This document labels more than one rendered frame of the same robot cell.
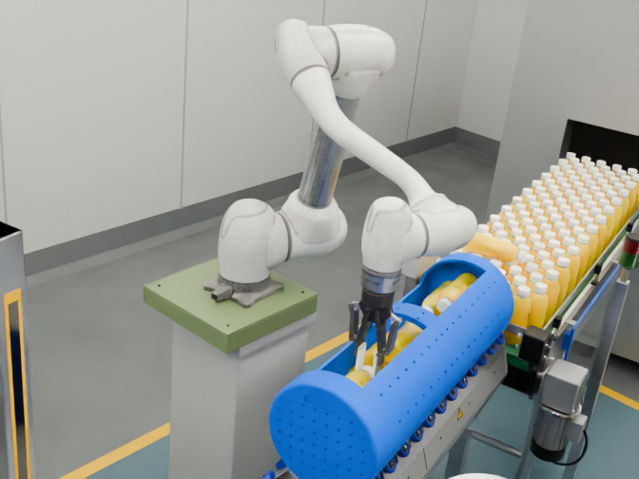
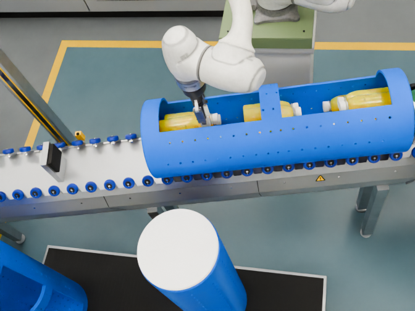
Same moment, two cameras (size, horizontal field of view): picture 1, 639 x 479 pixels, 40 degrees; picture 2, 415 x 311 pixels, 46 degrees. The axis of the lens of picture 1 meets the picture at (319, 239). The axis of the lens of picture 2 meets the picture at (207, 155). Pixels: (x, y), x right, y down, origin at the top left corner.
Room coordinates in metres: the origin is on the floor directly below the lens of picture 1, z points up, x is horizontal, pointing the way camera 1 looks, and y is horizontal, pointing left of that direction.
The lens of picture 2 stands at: (1.53, -1.04, 2.58)
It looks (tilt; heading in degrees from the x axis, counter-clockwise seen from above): 61 degrees down; 78
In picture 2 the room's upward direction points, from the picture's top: 21 degrees counter-clockwise
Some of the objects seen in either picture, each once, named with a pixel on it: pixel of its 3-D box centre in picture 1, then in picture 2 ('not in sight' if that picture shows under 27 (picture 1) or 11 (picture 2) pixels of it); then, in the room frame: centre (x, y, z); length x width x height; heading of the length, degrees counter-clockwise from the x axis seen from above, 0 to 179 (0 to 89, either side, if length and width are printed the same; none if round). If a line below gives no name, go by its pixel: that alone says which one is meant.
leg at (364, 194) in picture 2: not in sight; (367, 184); (2.36, -0.40, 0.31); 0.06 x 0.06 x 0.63; 61
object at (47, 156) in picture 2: not in sight; (55, 161); (1.22, 0.15, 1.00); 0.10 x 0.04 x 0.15; 61
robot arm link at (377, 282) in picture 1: (380, 276); (189, 75); (1.76, -0.15, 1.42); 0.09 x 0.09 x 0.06
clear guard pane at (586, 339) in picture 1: (589, 344); not in sight; (2.81, -1.03, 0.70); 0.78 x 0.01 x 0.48; 151
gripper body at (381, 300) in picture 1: (377, 303); (194, 89); (1.76, -0.15, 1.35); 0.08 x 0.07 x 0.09; 61
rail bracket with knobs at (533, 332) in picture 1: (532, 346); not in sight; (2.33, -0.69, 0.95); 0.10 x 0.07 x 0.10; 61
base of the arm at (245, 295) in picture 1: (240, 281); (271, 2); (2.28, 0.22, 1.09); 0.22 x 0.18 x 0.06; 146
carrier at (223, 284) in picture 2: not in sight; (201, 279); (1.46, -0.43, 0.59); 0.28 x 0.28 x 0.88
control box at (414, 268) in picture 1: (417, 251); not in sight; (2.70, -0.34, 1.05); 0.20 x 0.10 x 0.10; 151
